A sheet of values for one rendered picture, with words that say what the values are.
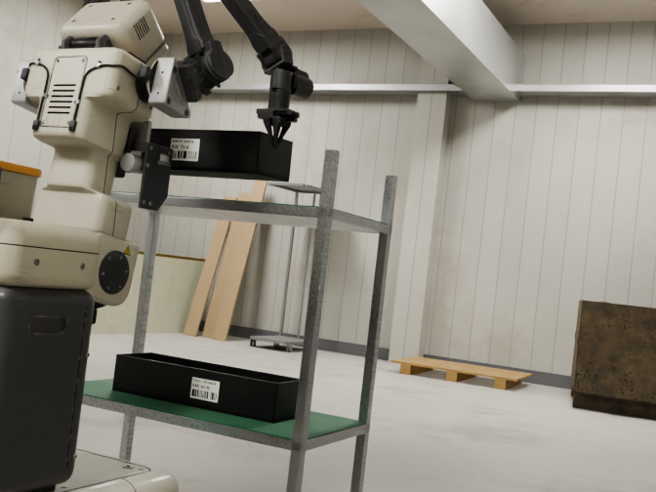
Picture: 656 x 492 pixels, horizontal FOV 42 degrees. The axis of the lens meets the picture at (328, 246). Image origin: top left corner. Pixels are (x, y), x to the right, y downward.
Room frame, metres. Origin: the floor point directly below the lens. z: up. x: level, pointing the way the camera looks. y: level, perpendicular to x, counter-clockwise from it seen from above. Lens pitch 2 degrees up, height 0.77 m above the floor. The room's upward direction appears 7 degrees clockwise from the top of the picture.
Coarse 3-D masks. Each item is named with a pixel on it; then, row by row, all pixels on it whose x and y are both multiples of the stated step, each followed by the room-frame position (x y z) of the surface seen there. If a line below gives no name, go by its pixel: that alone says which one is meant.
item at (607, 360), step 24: (600, 312) 6.28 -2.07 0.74; (624, 312) 6.24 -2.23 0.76; (648, 312) 6.19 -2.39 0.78; (576, 336) 6.76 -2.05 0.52; (600, 336) 6.28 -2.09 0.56; (624, 336) 6.23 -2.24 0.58; (648, 336) 6.18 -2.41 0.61; (576, 360) 6.33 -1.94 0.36; (600, 360) 6.27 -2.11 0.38; (624, 360) 6.23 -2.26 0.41; (648, 360) 6.18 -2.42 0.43; (576, 384) 6.32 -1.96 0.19; (600, 384) 6.27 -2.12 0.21; (624, 384) 6.22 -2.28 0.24; (648, 384) 6.17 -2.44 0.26; (600, 408) 6.37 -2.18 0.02; (624, 408) 6.33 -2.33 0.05; (648, 408) 6.28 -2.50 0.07
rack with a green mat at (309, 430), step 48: (384, 192) 2.55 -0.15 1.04; (384, 240) 2.54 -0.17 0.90; (144, 288) 2.92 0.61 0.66; (384, 288) 2.56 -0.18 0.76; (144, 336) 2.94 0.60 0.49; (96, 384) 2.69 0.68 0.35; (240, 432) 2.24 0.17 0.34; (288, 432) 2.25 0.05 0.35; (336, 432) 2.35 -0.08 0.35; (288, 480) 2.17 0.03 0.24
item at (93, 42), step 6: (102, 36) 1.95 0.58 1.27; (66, 42) 2.00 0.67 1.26; (72, 42) 1.99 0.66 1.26; (78, 42) 1.99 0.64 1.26; (84, 42) 1.98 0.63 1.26; (90, 42) 1.97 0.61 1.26; (96, 42) 1.94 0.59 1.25; (102, 42) 1.95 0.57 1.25; (108, 42) 1.97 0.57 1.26; (66, 48) 2.00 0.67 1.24; (72, 48) 2.00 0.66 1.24; (78, 48) 1.99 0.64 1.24
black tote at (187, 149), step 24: (168, 144) 2.30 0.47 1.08; (192, 144) 2.27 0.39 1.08; (216, 144) 2.23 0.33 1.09; (240, 144) 2.20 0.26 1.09; (264, 144) 2.19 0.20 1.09; (288, 144) 2.30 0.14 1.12; (192, 168) 2.26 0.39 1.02; (216, 168) 2.23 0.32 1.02; (240, 168) 2.19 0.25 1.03; (264, 168) 2.20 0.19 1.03; (288, 168) 2.31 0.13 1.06
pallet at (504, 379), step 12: (396, 360) 7.46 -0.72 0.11; (408, 360) 7.59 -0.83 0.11; (420, 360) 7.73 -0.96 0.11; (432, 360) 7.89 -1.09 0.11; (444, 360) 8.04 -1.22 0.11; (408, 372) 7.41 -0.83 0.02; (420, 372) 7.69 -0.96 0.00; (456, 372) 7.24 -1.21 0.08; (468, 372) 7.20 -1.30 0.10; (480, 372) 7.26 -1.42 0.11; (492, 372) 7.43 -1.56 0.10; (504, 372) 7.55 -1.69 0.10; (516, 372) 7.67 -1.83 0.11; (504, 384) 7.07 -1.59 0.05; (516, 384) 7.54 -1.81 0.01
